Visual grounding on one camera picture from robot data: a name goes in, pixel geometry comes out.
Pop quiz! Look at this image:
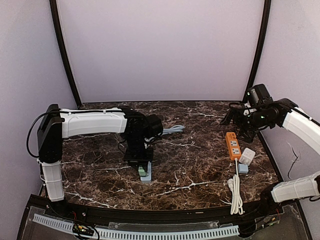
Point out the green plug adapter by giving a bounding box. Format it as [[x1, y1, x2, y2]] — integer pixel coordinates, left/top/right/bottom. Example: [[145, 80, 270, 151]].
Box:
[[138, 165, 147, 177]]

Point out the right black frame post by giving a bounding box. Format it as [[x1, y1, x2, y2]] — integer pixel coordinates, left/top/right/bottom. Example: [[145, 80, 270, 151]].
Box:
[[242, 0, 272, 103]]

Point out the white cube socket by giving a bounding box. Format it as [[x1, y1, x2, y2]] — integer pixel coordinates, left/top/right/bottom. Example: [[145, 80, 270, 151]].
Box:
[[239, 147, 256, 166]]

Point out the orange power strip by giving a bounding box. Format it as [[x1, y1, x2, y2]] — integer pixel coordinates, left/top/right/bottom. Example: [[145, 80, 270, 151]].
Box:
[[225, 132, 242, 161]]

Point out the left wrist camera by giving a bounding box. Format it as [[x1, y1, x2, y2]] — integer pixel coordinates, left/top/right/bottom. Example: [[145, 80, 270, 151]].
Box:
[[146, 114, 164, 139]]

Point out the white power strip cable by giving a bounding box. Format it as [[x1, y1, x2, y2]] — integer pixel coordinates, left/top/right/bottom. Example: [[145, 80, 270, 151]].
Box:
[[226, 159, 245, 215]]

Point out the left black frame post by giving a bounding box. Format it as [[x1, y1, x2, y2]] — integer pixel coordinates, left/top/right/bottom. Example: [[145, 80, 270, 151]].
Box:
[[49, 0, 82, 108]]

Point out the grey slotted cable duct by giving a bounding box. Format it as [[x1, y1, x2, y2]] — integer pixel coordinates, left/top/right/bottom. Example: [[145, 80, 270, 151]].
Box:
[[32, 213, 240, 240]]

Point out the black frame post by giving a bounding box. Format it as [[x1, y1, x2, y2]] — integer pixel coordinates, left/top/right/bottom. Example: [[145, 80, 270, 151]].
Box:
[[242, 0, 272, 103], [49, 0, 82, 108]]

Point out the black front table rail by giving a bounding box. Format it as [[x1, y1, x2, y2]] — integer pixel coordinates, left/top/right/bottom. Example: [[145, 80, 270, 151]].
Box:
[[27, 197, 298, 226]]

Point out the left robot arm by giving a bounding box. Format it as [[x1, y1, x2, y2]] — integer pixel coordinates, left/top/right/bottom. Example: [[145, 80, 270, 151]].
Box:
[[36, 104, 153, 202]]

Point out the light blue plug adapter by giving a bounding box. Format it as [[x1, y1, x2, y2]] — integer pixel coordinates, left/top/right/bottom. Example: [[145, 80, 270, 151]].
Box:
[[238, 163, 249, 174]]

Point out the blue power strip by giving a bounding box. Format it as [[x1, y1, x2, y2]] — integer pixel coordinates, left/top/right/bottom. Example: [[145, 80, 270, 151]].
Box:
[[140, 161, 152, 184]]

